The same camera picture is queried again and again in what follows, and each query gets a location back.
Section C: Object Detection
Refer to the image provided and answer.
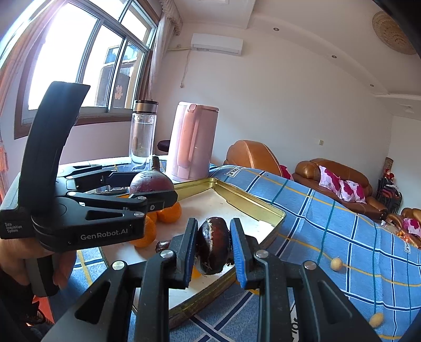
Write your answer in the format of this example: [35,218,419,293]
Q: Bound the blue plaid blanket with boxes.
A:
[49,163,421,342]

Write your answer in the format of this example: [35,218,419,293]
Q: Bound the pink electric kettle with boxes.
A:
[165,101,220,182]

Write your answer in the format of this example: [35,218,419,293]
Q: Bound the window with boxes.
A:
[0,0,158,132]

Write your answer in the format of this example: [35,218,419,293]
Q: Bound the pink curtain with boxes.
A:
[138,0,185,106]

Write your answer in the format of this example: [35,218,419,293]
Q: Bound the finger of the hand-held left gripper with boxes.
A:
[56,164,140,195]
[33,190,179,231]

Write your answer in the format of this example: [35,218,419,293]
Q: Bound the person's left hand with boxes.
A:
[0,239,77,290]

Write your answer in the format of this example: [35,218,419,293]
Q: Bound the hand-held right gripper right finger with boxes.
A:
[229,218,374,342]

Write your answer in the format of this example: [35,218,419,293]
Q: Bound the brown leather sofa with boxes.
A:
[293,158,389,221]

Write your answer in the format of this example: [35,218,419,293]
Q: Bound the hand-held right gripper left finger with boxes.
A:
[43,217,199,342]

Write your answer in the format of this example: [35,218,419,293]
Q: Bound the white air conditioner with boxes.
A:
[191,33,244,55]

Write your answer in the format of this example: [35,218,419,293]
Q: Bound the glass water bottle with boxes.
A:
[129,99,159,172]

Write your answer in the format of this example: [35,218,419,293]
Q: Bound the gold tin box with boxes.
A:
[99,178,287,329]

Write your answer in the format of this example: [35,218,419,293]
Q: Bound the purple beetroot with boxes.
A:
[129,156,175,198]

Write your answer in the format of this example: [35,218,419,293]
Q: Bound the brown leather armchair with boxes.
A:
[224,140,283,176]
[386,207,421,249]

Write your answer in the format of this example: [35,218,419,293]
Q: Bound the pink floral cushion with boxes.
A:
[318,165,343,191]
[339,179,366,204]
[403,217,421,237]

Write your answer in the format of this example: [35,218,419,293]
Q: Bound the dark brown round fruit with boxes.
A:
[196,216,235,276]

